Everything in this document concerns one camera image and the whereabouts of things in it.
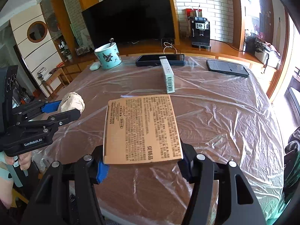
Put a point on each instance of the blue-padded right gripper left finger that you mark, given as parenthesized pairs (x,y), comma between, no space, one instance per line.
(66,193)

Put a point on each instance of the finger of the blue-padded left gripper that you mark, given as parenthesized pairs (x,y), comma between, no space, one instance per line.
(50,107)
(63,118)

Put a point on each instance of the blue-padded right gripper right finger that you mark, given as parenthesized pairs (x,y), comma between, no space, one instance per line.
(237,203)

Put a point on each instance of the beige paper ball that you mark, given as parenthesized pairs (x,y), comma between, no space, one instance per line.
(71,101)

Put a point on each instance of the brown cardboard box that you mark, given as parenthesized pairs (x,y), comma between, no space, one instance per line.
(141,130)

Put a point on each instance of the white blue medicine box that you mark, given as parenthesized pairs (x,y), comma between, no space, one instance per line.
(168,74)

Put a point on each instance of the person's left hand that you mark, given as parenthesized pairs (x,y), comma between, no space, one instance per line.
(24,160)

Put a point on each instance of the wooden side table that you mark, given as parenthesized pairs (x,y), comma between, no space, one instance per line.
(56,75)

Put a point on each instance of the white earbuds case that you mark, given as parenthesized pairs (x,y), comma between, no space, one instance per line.
(95,66)

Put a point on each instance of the round wooden mirror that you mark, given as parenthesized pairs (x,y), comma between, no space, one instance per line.
(37,31)

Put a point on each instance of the turquoise butterfly mug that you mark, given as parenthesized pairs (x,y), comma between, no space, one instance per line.
(108,56)

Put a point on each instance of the black television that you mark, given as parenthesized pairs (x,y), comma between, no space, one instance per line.
(128,21)

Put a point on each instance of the black smartphone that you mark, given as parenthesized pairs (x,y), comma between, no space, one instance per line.
(225,67)

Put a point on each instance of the black coffee machine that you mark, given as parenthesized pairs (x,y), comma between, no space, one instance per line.
(200,32)

